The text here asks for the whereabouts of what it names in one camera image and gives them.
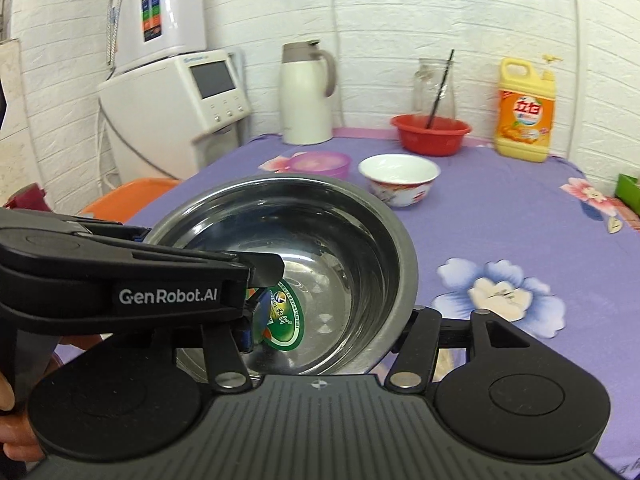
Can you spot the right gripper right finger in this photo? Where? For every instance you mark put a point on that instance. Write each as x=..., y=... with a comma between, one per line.
x=418, y=347

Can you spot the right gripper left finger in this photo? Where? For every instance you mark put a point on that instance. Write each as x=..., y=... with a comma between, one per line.
x=226, y=342

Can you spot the stainless steel bowl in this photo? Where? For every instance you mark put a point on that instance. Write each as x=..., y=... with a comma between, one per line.
x=350, y=272

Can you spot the white red-patterned ceramic bowl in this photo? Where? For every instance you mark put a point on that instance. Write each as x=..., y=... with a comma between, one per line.
x=399, y=180

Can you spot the purple translucent plastic bowl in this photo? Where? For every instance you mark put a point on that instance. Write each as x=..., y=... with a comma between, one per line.
x=325, y=164

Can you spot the person's left hand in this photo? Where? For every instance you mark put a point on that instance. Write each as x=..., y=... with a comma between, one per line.
x=18, y=440

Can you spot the red thermos bottle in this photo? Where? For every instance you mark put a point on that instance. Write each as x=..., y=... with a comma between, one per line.
x=31, y=197

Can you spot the orange plastic basin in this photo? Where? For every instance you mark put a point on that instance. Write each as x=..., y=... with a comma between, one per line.
x=124, y=202

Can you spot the purple floral tablecloth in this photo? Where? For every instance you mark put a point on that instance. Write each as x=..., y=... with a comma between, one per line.
x=489, y=218

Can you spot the white water dispenser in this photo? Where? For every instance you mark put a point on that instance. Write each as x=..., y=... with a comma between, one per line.
x=174, y=117

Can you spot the red plastic basket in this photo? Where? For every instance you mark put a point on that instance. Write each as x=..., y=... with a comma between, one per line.
x=444, y=138

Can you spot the black stirring stick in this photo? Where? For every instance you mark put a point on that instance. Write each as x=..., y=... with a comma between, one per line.
x=440, y=92

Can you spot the green box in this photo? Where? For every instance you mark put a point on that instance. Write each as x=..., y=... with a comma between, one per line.
x=628, y=191

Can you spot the white water purifier unit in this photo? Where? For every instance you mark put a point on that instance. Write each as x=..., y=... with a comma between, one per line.
x=146, y=31

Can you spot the yellow dish soap bottle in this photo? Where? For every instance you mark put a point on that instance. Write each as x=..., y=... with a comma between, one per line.
x=526, y=109

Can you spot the clear glass jar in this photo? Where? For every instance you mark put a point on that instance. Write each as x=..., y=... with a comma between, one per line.
x=426, y=80

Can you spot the white thermos kettle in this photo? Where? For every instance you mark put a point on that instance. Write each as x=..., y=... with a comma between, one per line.
x=307, y=80

